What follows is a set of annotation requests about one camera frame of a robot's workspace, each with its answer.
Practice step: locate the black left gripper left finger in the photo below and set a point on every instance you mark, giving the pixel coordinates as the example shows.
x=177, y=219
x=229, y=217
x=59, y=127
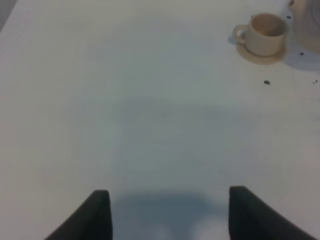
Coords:
x=91, y=221

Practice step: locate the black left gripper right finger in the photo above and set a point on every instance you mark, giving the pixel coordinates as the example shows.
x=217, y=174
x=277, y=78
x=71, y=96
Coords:
x=249, y=218

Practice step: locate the beige teapot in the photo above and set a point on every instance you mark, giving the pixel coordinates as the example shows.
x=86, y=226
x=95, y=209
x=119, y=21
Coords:
x=306, y=23

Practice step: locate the near beige saucer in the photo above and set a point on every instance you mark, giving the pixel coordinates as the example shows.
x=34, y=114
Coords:
x=261, y=60

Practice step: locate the near beige teacup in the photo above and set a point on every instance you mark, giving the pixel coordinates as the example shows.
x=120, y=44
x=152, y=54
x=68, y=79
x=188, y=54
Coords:
x=263, y=36

